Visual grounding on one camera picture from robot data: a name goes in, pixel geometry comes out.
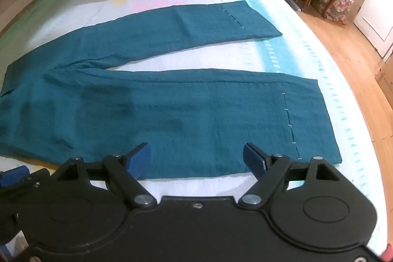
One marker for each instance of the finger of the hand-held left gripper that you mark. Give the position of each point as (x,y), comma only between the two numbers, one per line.
(13,175)

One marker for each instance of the pastel striped blanket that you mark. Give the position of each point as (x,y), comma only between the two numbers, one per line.
(291,59)

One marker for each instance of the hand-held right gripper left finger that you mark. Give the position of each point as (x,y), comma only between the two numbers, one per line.
(139,158)

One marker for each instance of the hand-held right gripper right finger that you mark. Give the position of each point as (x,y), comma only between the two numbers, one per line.
(254,161)

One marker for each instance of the white door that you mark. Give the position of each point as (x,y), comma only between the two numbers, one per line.
(376,13)

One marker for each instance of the teal pants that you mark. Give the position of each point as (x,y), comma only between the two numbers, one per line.
(184,108)

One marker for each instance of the floral storage box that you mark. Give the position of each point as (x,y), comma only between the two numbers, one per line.
(342,7)

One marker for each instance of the cardboard box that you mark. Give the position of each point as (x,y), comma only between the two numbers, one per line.
(386,81)

